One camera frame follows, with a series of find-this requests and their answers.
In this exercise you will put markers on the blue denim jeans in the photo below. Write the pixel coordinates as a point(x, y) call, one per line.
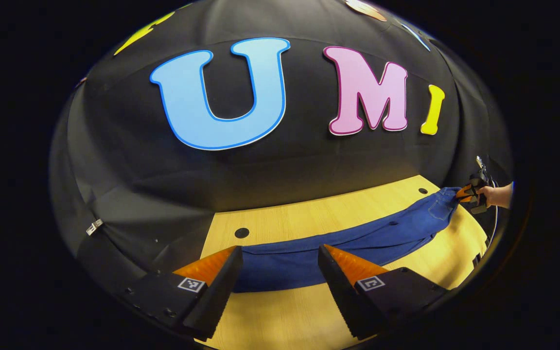
point(280, 267)

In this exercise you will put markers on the small metal clip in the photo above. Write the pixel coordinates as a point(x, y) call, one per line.
point(94, 227)

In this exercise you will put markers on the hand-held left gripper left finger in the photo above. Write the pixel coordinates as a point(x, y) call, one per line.
point(217, 296)

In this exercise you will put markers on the small reddish cloth clip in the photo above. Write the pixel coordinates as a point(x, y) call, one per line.
point(81, 80)

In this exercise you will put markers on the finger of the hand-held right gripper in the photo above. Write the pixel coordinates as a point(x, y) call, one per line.
point(477, 204)
point(465, 189)

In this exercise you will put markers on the black backdrop cloth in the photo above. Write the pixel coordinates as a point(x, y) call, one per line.
point(309, 165)

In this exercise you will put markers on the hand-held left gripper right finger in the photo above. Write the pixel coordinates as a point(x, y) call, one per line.
point(343, 296)

